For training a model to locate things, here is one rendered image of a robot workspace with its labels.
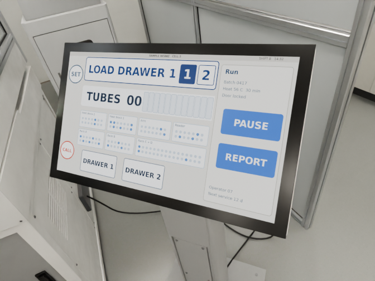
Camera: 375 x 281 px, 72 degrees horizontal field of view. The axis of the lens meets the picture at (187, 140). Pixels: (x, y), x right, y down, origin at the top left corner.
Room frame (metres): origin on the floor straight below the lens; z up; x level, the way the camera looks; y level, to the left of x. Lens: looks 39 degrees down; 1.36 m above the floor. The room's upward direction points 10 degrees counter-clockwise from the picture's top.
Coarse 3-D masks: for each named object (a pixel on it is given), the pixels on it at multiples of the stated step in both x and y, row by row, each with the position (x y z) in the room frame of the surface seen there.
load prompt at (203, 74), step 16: (96, 64) 0.55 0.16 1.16; (112, 64) 0.53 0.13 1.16; (128, 64) 0.51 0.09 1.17; (144, 64) 0.50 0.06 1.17; (160, 64) 0.48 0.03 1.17; (176, 64) 0.47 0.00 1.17; (192, 64) 0.45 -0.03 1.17; (208, 64) 0.44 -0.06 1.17; (96, 80) 0.53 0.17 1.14; (112, 80) 0.51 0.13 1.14; (128, 80) 0.49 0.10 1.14; (144, 80) 0.48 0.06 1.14; (160, 80) 0.46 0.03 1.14; (176, 80) 0.45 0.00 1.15; (192, 80) 0.43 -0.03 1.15; (208, 80) 0.42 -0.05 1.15
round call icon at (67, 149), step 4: (64, 140) 0.48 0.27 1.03; (68, 140) 0.48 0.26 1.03; (60, 144) 0.48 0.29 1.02; (64, 144) 0.48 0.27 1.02; (68, 144) 0.47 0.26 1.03; (72, 144) 0.47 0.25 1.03; (60, 148) 0.48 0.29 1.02; (64, 148) 0.47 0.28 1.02; (68, 148) 0.47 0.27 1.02; (72, 148) 0.46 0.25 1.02; (60, 152) 0.47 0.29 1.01; (64, 152) 0.47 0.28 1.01; (68, 152) 0.46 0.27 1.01; (72, 152) 0.46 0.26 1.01; (60, 156) 0.46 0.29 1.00; (64, 156) 0.46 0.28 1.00; (68, 156) 0.46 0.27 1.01; (72, 156) 0.45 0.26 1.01; (72, 160) 0.45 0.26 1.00
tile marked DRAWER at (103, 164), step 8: (88, 152) 0.44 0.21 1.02; (96, 152) 0.43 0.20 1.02; (80, 160) 0.44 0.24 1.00; (88, 160) 0.43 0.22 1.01; (96, 160) 0.42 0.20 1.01; (104, 160) 0.41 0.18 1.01; (112, 160) 0.41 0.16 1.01; (80, 168) 0.43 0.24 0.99; (88, 168) 0.42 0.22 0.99; (96, 168) 0.41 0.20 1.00; (104, 168) 0.40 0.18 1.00; (112, 168) 0.40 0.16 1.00; (104, 176) 0.39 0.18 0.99; (112, 176) 0.39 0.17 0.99
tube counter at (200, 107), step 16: (128, 96) 0.47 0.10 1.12; (144, 96) 0.46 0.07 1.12; (160, 96) 0.44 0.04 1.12; (176, 96) 0.43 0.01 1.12; (192, 96) 0.41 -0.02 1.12; (208, 96) 0.40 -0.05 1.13; (144, 112) 0.44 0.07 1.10; (160, 112) 0.42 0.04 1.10; (176, 112) 0.41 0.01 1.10; (192, 112) 0.40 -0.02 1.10; (208, 112) 0.38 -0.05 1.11
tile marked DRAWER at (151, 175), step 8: (128, 160) 0.39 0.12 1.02; (136, 160) 0.39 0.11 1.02; (128, 168) 0.38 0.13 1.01; (136, 168) 0.37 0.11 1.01; (144, 168) 0.37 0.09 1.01; (152, 168) 0.36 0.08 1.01; (160, 168) 0.36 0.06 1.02; (128, 176) 0.37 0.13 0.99; (136, 176) 0.37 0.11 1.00; (144, 176) 0.36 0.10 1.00; (152, 176) 0.35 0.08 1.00; (160, 176) 0.35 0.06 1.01; (136, 184) 0.36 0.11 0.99; (144, 184) 0.35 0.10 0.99; (152, 184) 0.34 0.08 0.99; (160, 184) 0.34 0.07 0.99
